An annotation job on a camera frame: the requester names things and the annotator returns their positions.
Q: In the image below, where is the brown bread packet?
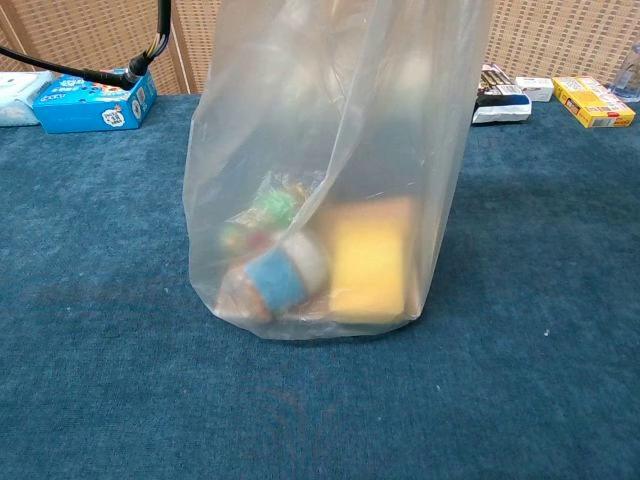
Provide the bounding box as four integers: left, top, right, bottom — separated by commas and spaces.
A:
217, 264, 274, 324

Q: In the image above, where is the yellow cardboard box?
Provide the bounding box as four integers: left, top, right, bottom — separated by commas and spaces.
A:
552, 75, 637, 130

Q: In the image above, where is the clear water bottle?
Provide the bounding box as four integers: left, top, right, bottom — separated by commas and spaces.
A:
607, 43, 640, 104

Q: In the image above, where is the green snack packet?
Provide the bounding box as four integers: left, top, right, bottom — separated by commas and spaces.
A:
222, 172, 321, 254

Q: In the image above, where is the clear plastic bag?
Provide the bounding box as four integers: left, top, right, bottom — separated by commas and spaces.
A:
182, 0, 496, 342

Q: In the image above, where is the blue cookie box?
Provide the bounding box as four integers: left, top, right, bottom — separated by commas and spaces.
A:
32, 68, 158, 135

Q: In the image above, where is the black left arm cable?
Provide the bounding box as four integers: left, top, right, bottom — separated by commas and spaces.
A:
0, 0, 174, 92

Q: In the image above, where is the black snack packet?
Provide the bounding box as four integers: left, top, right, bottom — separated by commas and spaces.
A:
472, 63, 533, 125

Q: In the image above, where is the small white box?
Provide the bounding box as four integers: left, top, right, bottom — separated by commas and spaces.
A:
514, 76, 555, 103

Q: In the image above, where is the light blue wet wipes pack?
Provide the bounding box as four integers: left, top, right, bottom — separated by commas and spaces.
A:
0, 71, 55, 127

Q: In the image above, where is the blue table cloth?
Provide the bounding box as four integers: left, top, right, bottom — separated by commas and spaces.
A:
0, 92, 640, 480

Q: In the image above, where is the rattan folding screen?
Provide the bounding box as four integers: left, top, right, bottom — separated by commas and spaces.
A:
0, 0, 640, 96

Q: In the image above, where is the white cup with blue label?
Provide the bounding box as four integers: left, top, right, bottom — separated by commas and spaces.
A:
244, 232, 331, 315

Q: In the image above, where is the yellow sponge block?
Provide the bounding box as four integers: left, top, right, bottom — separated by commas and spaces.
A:
327, 197, 419, 326

